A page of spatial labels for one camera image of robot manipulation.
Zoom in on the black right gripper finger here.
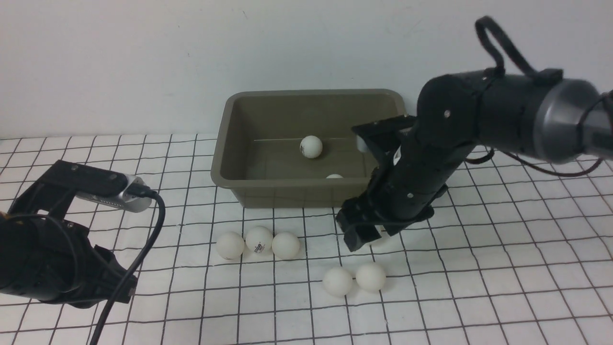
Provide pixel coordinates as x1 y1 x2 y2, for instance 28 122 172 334
383 205 435 236
341 223 382 253

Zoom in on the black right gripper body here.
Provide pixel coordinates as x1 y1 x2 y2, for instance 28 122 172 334
337 120 475 229

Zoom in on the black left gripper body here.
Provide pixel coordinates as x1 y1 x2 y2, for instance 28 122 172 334
0 213 127 307

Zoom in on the white ping-pong ball with logo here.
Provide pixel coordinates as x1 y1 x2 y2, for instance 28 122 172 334
245 226 273 254

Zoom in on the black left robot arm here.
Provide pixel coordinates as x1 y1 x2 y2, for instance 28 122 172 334
0 209 127 309

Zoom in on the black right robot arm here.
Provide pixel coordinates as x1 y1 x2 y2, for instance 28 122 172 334
336 70 612 252

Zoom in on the white black-grid tablecloth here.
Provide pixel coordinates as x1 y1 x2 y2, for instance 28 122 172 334
0 133 613 345

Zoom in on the olive green plastic bin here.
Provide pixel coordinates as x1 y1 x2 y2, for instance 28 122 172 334
211 89 407 209

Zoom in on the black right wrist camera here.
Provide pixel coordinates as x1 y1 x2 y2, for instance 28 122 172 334
351 114 417 164

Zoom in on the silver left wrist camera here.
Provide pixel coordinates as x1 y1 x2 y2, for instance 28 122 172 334
9 160 154 216

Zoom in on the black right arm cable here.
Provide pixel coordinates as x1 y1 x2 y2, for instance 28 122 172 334
462 16 613 178

